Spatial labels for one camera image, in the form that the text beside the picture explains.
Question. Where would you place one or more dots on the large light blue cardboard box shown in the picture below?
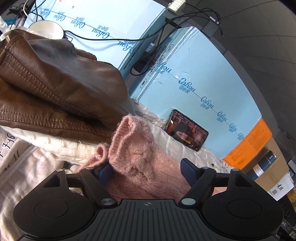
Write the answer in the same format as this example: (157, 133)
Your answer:
(208, 74)

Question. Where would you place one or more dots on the pink knitted sweater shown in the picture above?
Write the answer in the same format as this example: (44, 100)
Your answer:
(141, 162)

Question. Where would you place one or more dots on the brown leather jacket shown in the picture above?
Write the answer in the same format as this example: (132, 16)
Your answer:
(57, 83)

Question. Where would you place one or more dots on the striped cartoon print bedsheet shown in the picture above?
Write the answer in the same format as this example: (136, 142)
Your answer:
(161, 136)

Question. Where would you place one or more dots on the orange cardboard box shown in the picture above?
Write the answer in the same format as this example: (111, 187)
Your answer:
(252, 143)

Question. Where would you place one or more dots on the black smartphone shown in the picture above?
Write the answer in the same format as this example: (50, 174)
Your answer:
(186, 131)

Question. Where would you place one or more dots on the white power strip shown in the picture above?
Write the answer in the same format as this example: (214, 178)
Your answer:
(177, 4)

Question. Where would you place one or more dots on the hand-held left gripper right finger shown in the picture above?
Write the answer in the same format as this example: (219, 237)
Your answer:
(188, 172)

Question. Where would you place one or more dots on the white round bowl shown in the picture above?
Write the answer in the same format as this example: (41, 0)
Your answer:
(47, 29)

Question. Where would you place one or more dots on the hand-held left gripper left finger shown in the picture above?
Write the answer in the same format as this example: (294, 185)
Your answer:
(106, 172)

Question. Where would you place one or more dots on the dark blue vacuum bottle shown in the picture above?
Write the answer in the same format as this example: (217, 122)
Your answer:
(261, 165)

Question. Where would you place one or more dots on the white paper bag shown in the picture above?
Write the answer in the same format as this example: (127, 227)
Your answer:
(281, 187)

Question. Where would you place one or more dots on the white quilted garment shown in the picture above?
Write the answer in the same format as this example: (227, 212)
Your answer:
(20, 171)

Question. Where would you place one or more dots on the brown cardboard box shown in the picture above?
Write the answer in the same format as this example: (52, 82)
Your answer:
(275, 166)

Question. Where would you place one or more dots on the black box device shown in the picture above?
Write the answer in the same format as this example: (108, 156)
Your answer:
(211, 25)

